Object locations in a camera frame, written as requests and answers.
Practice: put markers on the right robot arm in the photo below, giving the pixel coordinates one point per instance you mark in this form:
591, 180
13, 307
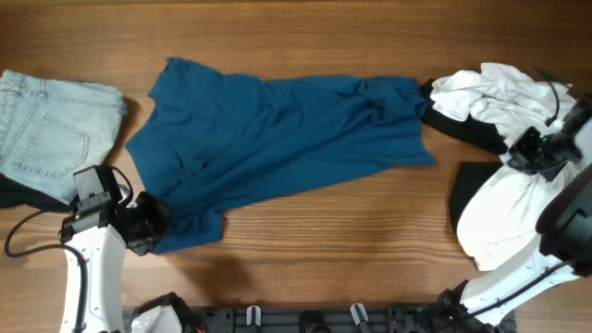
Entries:
560, 251

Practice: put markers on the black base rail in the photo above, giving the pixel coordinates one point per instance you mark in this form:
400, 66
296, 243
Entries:
397, 318

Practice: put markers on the blue t-shirt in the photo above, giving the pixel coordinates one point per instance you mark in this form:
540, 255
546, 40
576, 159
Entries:
218, 141

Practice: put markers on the dark garment under shorts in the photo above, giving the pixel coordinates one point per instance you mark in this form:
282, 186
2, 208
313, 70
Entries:
14, 194

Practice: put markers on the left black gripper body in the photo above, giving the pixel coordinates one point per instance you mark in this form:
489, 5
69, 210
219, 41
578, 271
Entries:
149, 216

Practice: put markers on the folded light denim shorts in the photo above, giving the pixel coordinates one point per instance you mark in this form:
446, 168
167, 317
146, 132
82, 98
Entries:
51, 129

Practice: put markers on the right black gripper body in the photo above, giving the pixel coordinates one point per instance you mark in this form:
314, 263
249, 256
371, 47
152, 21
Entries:
544, 154

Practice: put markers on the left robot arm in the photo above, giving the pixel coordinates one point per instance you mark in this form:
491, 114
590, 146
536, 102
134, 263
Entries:
105, 225

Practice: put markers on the white garment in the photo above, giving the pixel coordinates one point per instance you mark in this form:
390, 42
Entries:
501, 218

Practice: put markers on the black garment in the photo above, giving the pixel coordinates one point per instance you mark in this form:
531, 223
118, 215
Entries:
471, 176

